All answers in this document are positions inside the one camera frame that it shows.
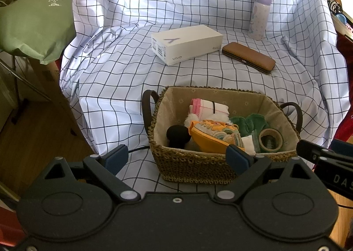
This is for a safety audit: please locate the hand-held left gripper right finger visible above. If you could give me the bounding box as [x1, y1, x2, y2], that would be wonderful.
[214, 145, 317, 204]

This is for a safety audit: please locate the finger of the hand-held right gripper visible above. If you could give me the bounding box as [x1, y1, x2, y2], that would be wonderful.
[331, 139, 353, 155]
[296, 139, 335, 165]

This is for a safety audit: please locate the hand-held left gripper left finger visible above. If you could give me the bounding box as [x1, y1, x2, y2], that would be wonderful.
[36, 144, 141, 203]

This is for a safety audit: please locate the green tape roll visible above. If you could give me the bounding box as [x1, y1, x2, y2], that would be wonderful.
[258, 128, 284, 153]

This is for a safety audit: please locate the woven basket with fabric lining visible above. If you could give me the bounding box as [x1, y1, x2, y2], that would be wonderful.
[141, 86, 303, 185]

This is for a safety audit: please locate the white fluffy plush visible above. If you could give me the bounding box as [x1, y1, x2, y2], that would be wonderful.
[183, 112, 235, 127]

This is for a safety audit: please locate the pink and white towel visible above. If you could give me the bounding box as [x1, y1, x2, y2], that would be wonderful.
[189, 98, 230, 119]

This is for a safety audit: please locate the blue checked white cloth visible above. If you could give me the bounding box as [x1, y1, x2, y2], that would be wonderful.
[58, 0, 346, 193]

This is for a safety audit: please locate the dark red velvet cloth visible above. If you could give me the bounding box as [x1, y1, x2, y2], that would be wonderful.
[334, 29, 353, 141]

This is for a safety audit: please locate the brown leather case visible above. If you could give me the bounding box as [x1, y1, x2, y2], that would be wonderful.
[222, 42, 277, 75]

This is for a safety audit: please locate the black metal stand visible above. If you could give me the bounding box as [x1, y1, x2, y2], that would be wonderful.
[0, 54, 53, 125]

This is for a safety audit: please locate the white phone box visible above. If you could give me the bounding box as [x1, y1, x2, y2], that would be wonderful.
[151, 24, 224, 66]

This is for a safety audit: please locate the black and white striped cloth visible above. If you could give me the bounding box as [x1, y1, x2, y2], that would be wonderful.
[327, 0, 343, 14]

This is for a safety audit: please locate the purple lidded water bottle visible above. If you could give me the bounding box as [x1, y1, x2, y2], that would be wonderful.
[249, 0, 272, 41]

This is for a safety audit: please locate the green printed cushion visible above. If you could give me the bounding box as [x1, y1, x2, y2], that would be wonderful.
[0, 0, 83, 65]

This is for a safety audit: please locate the black cable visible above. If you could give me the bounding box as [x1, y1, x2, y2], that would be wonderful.
[128, 144, 151, 154]

